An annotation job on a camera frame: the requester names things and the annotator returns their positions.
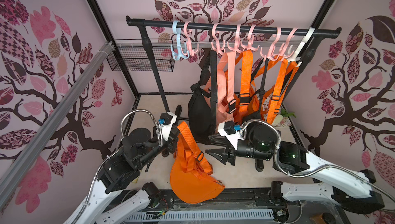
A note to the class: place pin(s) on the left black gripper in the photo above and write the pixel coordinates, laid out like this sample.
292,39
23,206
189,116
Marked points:
172,139

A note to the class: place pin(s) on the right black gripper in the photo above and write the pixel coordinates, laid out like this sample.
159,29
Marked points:
230,155

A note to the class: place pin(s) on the orange bag underneath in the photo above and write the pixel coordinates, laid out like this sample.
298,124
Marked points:
190,176

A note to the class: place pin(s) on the black and orange bag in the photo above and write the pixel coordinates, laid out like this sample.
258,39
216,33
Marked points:
200,115

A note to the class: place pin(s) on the bright orange waist bag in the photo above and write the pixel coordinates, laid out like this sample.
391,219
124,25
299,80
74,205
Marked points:
267,103

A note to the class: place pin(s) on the small black sling bag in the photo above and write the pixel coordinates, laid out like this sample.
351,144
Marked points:
262,82

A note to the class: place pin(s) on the dark orange backpack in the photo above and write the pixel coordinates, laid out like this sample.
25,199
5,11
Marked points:
246,102

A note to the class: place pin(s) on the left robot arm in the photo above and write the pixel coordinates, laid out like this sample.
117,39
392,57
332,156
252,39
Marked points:
107,201

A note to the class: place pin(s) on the light blue multi-hook hanger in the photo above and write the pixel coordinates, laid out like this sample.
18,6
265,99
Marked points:
181,51

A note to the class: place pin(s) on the pink multi-hook hanger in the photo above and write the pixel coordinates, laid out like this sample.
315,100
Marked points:
250,42
215,44
190,50
269,55
237,41
284,52

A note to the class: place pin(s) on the white multi-hook hanger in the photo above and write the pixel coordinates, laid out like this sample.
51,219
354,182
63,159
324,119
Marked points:
295,56

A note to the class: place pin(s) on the toy white radish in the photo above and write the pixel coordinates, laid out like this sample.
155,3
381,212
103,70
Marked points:
283,119

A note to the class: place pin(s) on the right flexible metal conduit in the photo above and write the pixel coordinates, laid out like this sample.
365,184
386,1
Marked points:
293,168

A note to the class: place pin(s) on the flexible metal conduit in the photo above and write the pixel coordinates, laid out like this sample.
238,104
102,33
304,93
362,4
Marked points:
293,168
123,137

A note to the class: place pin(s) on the left flexible metal conduit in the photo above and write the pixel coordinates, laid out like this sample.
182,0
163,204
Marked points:
123,137

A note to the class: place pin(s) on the brown bottle right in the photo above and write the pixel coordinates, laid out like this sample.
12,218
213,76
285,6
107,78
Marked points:
323,218

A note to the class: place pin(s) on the black clothes rack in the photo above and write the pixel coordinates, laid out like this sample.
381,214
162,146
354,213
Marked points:
287,157

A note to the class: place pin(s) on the aluminium profile bar left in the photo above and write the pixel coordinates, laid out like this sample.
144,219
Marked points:
19,168

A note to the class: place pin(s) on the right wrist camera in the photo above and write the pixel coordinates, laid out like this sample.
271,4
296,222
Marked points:
232,132

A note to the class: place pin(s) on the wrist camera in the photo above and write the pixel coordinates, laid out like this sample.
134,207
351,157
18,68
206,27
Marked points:
232,132
166,121

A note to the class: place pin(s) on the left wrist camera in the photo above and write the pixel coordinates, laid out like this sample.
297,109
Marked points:
166,121

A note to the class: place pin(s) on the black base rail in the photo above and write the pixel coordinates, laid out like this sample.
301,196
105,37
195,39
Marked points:
244,198

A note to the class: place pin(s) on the white slotted cable duct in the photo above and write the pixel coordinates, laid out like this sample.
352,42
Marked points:
202,215

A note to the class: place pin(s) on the black wire basket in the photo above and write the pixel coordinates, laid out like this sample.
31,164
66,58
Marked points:
134,56

